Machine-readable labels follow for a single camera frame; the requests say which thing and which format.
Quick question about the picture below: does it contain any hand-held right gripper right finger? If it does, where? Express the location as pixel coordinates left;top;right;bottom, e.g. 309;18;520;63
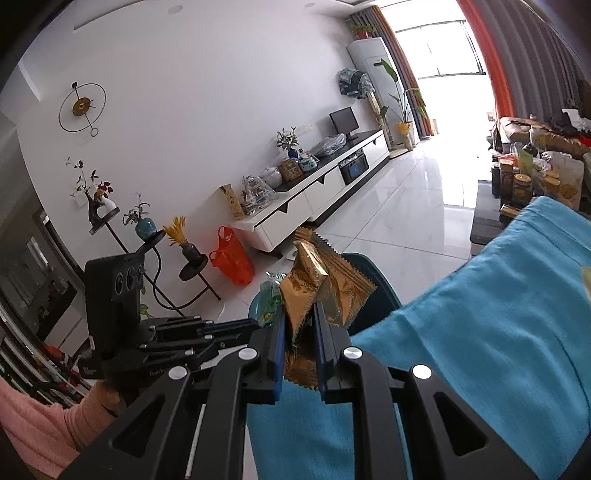
314;300;539;480

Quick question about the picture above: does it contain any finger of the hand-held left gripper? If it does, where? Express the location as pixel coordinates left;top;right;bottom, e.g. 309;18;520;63
152;316;262;334
139;331;254;367

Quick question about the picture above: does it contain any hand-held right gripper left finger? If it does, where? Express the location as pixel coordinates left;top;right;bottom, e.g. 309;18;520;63
58;311;287;480

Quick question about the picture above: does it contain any green clear wrapper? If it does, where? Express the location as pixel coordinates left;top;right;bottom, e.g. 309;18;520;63
256;272;289;328

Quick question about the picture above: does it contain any gold snack wrapper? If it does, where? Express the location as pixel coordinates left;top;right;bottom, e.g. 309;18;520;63
278;227;378;393

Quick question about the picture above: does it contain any teal plastic bin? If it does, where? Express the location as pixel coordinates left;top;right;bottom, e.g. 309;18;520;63
249;253;402;337

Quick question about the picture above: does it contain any person's left forearm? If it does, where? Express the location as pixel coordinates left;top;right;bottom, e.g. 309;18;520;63
0;374;116;478

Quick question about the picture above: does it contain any person's left hand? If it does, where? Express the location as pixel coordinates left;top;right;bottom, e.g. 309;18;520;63
85;382;125;418

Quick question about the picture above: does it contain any orange plastic bag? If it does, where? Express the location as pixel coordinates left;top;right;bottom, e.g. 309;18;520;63
209;225;256;286

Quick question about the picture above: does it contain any black metal plant stand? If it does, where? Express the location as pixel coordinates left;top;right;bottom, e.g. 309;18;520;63
88;208;222;319

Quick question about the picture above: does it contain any teal vase with plant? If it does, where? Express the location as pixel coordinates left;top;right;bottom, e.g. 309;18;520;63
122;193;155;241

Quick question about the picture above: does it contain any dark glass cabinet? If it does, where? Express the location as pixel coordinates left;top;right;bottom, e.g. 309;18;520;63
0;203;88;356

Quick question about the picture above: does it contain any white vase with red leaves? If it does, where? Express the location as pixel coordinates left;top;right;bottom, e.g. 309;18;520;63
66;157;116;217

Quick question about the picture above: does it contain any dark vase with yellow wheat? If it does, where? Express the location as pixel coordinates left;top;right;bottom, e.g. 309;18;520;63
164;216;204;266

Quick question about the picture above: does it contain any yellow printed box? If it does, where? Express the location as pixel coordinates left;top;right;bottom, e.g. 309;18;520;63
218;184;245;220

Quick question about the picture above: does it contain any clear bag with items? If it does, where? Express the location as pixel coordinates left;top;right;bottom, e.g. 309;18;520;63
241;174;278;215

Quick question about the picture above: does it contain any white TV cabinet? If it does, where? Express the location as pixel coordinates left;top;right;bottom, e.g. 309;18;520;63
229;129;391;253

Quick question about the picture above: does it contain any blue towel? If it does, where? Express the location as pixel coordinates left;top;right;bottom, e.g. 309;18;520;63
247;196;591;480

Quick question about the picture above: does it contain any decorated wooden box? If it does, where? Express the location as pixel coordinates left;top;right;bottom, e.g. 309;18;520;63
278;159;304;182

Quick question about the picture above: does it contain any blue vase with green plant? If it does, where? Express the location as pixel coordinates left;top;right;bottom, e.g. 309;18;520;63
276;126;301;160

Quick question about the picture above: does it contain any clear plastic bag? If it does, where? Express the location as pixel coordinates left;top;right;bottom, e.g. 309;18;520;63
318;134;347;155

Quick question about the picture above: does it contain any dark coffee table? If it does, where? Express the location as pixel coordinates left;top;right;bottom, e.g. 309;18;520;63
469;180;522;254

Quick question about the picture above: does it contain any black monitor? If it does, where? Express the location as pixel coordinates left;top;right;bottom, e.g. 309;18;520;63
329;106;360;141

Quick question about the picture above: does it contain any large leafy plant yellow pot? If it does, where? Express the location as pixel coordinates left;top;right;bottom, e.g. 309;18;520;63
381;58;430;151

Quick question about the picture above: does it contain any group of food jars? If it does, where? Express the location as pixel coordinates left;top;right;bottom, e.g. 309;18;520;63
489;124;587;217

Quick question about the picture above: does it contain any plastic wrapped bundle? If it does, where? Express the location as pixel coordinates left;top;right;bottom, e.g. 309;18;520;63
338;67;375;100

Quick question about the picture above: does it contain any orange grey curtain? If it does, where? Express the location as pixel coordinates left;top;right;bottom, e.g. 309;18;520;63
348;7;437;139
457;0;591;121

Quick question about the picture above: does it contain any brown sofa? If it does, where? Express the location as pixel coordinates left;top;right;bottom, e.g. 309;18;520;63
489;111;591;158

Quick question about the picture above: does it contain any white standing air conditioner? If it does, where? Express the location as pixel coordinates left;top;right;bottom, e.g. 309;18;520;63
346;38;407;139

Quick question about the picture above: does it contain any bright window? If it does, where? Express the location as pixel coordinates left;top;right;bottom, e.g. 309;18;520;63
383;0;490;79

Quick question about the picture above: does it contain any metal wire rack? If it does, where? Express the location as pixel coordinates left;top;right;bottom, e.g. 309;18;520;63
0;318;100;409

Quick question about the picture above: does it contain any round wire wall clock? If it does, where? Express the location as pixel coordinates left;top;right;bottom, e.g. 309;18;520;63
58;82;108;137

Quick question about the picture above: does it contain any tall beige post stand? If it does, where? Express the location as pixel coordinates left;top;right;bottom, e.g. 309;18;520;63
367;90;393;148

